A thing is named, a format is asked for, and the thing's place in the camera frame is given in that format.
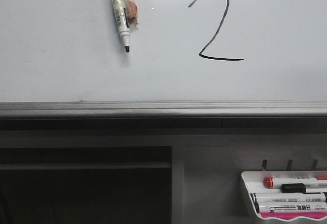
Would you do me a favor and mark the white whiteboard marker black tip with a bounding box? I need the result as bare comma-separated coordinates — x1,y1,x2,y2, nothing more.
112,0,130,53

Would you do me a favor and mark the red magnet taped to marker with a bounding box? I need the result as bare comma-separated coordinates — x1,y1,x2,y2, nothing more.
124,0,139,28

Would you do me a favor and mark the white whiteboard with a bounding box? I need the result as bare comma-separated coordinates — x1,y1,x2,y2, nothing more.
1,0,326,102

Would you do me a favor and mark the black hook left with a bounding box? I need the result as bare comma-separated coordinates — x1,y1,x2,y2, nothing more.
261,159,268,171

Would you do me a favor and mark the black hook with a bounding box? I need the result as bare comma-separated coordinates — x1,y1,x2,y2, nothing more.
261,159,268,171
311,159,318,171
286,159,293,171

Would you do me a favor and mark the red capped marker in tray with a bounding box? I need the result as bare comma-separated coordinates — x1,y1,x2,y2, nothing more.
263,177,326,189

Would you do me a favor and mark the black hook middle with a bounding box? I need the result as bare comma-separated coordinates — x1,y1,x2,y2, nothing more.
286,159,293,171

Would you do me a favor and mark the white marker tray pink trim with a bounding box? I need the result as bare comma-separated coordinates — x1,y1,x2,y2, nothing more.
241,171,326,223

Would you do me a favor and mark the black capped marker in tray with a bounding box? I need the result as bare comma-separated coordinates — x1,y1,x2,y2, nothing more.
281,183,327,194

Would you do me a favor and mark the white marker black end lower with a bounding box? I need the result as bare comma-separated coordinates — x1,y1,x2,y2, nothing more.
254,202,326,214

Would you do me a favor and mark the white marker black end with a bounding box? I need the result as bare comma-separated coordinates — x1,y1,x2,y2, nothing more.
250,192,326,203
254,202,326,214

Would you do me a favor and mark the black hook right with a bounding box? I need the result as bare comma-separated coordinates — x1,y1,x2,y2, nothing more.
311,159,318,171

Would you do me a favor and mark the white marker black end upper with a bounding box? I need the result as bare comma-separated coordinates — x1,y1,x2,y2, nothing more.
250,192,326,203

